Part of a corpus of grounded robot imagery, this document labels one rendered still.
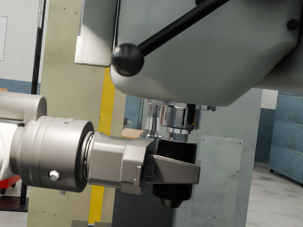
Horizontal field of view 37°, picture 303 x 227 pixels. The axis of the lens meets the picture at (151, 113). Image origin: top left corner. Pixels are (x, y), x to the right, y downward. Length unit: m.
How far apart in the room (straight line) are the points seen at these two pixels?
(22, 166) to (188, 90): 0.21
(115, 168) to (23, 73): 9.12
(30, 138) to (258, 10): 0.29
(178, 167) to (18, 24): 9.23
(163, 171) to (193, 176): 0.03
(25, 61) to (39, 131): 9.08
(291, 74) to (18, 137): 0.32
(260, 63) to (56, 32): 1.84
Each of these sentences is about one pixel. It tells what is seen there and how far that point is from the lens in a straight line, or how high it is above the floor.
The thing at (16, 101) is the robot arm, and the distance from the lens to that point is 0.56.
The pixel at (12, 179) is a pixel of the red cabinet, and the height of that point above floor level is 0.15.
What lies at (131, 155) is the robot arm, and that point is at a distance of 0.49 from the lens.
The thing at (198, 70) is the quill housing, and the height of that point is 1.35.
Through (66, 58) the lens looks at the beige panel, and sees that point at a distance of 2.25.
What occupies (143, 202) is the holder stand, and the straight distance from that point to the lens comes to 0.90.
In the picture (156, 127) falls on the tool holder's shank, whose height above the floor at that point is 1.25.
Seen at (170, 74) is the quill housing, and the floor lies 1.34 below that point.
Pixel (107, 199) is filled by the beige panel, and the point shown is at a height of 0.75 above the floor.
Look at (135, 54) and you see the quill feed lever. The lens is 0.39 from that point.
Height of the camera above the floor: 1.32
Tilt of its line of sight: 3 degrees down
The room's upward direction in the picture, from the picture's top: 7 degrees clockwise
